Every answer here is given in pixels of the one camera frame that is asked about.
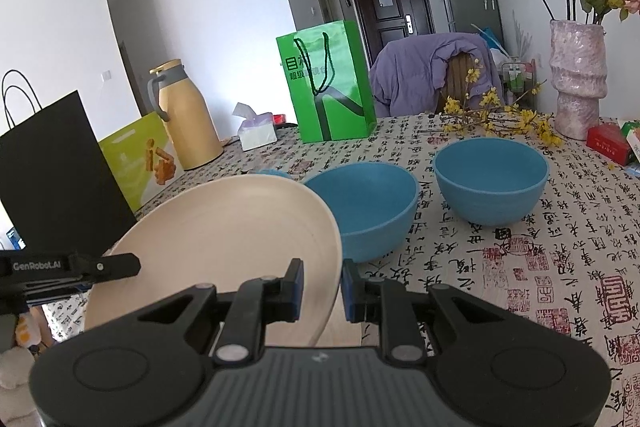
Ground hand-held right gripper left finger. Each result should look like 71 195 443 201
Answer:
137 258 305 365

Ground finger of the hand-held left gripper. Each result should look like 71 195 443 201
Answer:
70 252 142 288

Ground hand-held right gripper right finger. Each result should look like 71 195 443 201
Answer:
340 258 506 365

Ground cream plate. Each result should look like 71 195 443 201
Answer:
84 173 344 348

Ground black paper bag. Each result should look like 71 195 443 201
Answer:
0 69 138 253

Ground lime snack gift bag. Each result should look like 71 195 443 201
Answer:
98 111 186 214

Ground white tissue pack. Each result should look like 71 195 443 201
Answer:
232 102 277 152

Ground yellow thermos jug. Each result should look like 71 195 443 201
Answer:
146 59 224 172

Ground calligraphy printed tablecloth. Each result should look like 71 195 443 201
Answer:
45 112 640 427

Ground green paper bag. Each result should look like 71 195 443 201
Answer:
276 20 378 144

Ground purple jacket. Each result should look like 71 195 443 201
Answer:
369 32 503 118

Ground wooden chair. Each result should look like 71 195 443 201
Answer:
435 52 483 114

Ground yellow flower branch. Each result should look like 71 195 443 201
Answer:
440 62 566 148

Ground dark wooden door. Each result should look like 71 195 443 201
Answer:
346 0 436 64

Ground blue plastic bag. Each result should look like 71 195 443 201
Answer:
472 23 507 58

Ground red box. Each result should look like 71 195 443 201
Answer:
586 124 640 166

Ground pale dried grass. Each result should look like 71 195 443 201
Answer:
511 9 535 60

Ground green white box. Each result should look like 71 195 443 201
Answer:
616 118 640 160

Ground wire storage rack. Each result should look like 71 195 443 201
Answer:
500 61 537 105

